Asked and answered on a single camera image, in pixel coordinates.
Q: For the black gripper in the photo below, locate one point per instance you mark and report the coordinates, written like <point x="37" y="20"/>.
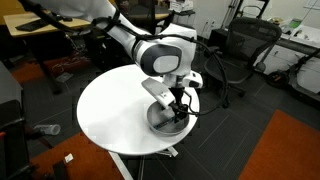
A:
<point x="176" y="96"/>

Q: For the dark blue marker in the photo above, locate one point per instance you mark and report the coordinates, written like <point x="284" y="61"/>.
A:
<point x="164" y="124"/>

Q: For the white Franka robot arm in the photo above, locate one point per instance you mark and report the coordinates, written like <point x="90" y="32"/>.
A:
<point x="180" y="43"/>

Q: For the white bowl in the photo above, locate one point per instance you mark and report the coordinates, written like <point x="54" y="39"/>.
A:
<point x="156" y="116"/>

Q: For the white metal table base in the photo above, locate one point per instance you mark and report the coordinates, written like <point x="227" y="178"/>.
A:
<point x="121" y="166"/>

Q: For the dark low cabinet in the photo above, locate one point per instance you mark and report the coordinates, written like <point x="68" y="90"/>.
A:
<point x="220" y="39"/>

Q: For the black kick scooter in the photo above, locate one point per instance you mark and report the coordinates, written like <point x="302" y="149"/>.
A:
<point x="276" y="78"/>

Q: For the black mesh office chair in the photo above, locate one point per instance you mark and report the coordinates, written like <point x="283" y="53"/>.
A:
<point x="246" y="33"/>

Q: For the white printed box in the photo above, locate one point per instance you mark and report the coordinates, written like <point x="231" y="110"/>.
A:
<point x="180" y="6"/>

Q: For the small white paper scrap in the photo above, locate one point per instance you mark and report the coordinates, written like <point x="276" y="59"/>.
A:
<point x="68" y="158"/>

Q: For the grey flat floor plate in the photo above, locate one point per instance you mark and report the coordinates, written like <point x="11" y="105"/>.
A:
<point x="64" y="77"/>

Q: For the clear plastic bottle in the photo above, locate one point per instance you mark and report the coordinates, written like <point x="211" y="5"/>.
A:
<point x="48" y="129"/>

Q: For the wooden office desk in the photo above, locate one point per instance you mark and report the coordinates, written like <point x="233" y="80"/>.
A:
<point x="76" y="24"/>

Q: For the computer mouse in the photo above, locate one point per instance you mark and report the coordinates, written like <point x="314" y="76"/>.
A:
<point x="67" y="19"/>

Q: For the white desk with cabinets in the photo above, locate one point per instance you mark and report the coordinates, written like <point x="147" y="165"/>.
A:
<point x="310" y="33"/>

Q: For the black computer keyboard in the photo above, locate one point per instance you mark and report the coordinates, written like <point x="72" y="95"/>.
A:
<point x="32" y="25"/>

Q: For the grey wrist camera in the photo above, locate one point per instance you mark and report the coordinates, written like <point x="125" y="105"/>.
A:
<point x="159" y="91"/>

